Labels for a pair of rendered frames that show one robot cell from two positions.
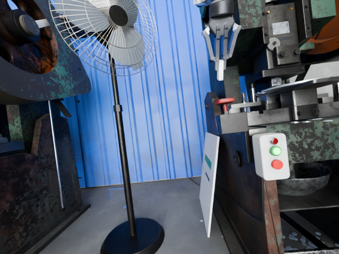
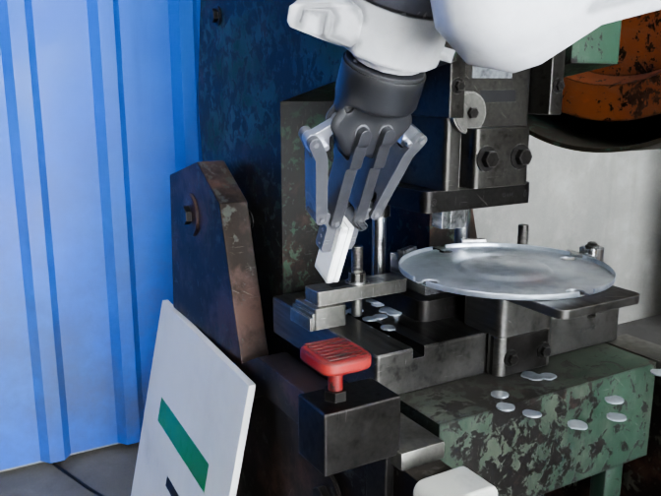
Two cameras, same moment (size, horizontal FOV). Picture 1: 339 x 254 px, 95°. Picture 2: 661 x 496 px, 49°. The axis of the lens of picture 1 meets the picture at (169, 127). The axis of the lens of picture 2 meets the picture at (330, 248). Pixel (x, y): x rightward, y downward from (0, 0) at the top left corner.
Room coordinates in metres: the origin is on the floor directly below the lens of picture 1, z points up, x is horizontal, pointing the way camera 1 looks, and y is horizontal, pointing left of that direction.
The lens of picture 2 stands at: (-0.02, 0.18, 1.03)
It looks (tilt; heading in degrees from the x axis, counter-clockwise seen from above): 13 degrees down; 327
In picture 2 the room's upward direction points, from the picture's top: straight up
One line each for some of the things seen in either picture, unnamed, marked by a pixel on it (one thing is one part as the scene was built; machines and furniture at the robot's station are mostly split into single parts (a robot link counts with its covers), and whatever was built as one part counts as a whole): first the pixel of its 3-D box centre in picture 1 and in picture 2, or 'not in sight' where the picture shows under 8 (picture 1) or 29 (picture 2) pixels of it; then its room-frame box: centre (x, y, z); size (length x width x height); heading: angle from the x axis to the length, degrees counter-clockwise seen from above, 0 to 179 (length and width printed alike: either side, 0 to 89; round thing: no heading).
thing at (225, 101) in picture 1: (225, 109); (334, 382); (0.58, -0.21, 0.72); 0.07 x 0.06 x 0.08; 177
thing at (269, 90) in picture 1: (294, 87); (504, 268); (0.66, -0.55, 0.78); 0.29 x 0.29 x 0.01
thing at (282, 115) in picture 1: (278, 115); (443, 317); (0.79, -0.56, 0.68); 0.45 x 0.30 x 0.06; 87
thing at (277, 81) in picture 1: (275, 82); (450, 215); (0.78, -0.55, 0.84); 0.05 x 0.03 x 0.04; 87
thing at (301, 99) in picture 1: (305, 102); (525, 323); (0.61, -0.55, 0.72); 0.25 x 0.14 x 0.14; 177
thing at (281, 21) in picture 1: (275, 39); (470, 79); (0.75, -0.55, 1.04); 0.17 x 0.15 x 0.30; 177
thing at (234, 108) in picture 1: (242, 103); (351, 281); (0.80, -0.39, 0.76); 0.17 x 0.06 x 0.10; 87
